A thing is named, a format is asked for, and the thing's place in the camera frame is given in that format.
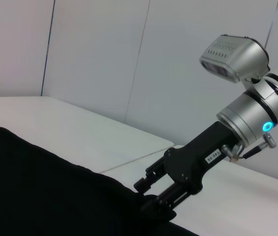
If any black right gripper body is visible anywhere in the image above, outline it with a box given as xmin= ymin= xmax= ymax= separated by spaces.
xmin=163 ymin=121 xmax=242 ymax=195

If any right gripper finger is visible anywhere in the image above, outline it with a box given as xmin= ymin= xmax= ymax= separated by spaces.
xmin=132 ymin=158 xmax=168 ymax=195
xmin=140 ymin=182 xmax=196 ymax=215

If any black t-shirt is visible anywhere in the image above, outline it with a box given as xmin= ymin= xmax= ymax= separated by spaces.
xmin=0 ymin=126 xmax=201 ymax=236

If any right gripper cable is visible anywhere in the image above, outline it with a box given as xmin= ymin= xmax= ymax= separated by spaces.
xmin=237 ymin=132 xmax=278 ymax=163

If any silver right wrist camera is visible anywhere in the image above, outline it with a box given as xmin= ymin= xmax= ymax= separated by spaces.
xmin=199 ymin=34 xmax=271 ymax=91

